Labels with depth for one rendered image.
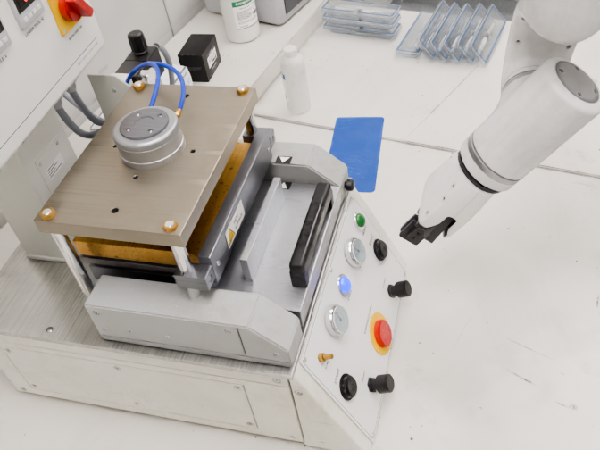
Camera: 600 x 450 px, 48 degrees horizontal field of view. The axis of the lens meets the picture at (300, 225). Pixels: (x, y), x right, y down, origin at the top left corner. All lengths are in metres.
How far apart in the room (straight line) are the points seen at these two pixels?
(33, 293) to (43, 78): 0.30
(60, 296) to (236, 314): 0.29
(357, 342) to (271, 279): 0.17
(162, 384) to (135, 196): 0.27
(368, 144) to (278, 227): 0.50
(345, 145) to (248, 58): 0.36
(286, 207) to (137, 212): 0.24
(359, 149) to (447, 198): 0.50
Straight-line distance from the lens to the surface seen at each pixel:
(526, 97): 0.81
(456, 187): 0.87
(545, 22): 0.74
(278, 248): 0.87
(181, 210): 0.75
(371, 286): 1.00
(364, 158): 1.33
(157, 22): 1.74
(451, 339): 1.04
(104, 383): 0.99
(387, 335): 0.99
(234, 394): 0.88
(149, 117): 0.83
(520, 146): 0.83
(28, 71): 0.86
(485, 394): 0.99
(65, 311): 0.95
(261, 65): 1.56
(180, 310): 0.80
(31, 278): 1.02
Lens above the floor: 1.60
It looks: 44 degrees down
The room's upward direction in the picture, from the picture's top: 10 degrees counter-clockwise
